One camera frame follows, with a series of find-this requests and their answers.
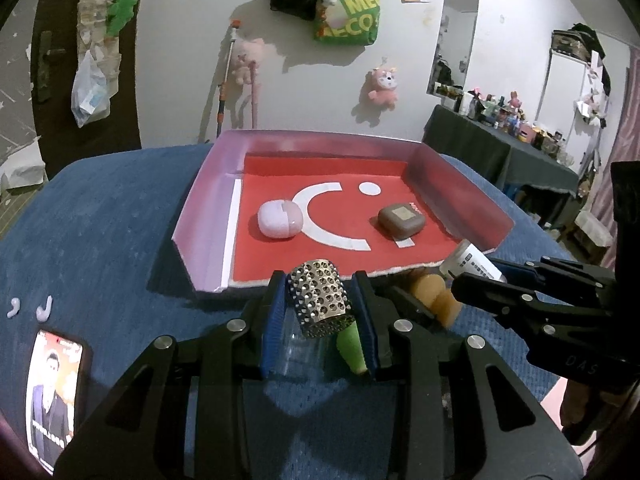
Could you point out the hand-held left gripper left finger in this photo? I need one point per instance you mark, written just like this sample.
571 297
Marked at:
272 322

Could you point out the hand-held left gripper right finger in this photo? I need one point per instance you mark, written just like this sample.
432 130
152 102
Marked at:
365 322

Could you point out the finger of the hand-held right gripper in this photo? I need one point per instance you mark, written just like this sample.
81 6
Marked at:
482 294
520 272

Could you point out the green yellow toy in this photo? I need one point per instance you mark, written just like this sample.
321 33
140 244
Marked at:
354 347

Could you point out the white label dropper bottle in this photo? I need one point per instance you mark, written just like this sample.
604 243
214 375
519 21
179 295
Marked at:
467 262

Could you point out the clear glass cup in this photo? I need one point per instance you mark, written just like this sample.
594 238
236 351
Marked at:
300 355

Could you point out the perforated metal cylinder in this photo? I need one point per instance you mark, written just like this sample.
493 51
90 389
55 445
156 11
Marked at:
320 295

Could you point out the red cardboard box tray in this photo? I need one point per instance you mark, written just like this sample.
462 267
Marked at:
345 195

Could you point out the person's right hand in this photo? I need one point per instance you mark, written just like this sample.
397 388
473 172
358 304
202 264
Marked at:
574 405

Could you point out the cardboard box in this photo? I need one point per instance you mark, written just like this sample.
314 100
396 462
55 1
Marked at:
592 232

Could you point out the pink oval case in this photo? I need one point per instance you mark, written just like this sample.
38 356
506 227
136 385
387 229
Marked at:
280 219

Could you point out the brown square case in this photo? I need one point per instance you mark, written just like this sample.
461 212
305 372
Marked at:
401 222

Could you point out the table with dark cloth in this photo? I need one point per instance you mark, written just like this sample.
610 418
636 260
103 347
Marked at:
475 150

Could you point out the group of bottles and figurines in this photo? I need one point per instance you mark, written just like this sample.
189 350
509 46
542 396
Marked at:
500 110

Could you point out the pink curtain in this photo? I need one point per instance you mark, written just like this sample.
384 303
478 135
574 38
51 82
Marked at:
627 125

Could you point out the white metal rack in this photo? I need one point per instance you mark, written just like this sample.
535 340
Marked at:
567 80

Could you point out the pink stick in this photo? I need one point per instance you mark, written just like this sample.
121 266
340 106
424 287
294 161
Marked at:
254 100

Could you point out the small lavender hook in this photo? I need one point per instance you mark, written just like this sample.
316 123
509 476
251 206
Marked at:
15 307
45 310

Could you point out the pink brown plush toy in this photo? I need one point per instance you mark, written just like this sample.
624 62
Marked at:
384 87

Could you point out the smartphone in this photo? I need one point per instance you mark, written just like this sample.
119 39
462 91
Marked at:
52 400

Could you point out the white orange mop pole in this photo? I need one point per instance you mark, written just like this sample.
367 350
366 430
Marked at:
226 85

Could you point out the dark wooden door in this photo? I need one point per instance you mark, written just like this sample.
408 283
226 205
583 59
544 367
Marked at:
55 150

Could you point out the clear plastic bag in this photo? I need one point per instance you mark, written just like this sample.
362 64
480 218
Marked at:
90 95

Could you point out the green printed bag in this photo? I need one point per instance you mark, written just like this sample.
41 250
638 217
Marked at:
357 17

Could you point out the green plush toy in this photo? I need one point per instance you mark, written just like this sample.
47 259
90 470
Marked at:
120 10

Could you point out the wall mirror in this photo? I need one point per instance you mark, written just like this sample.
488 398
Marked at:
457 30

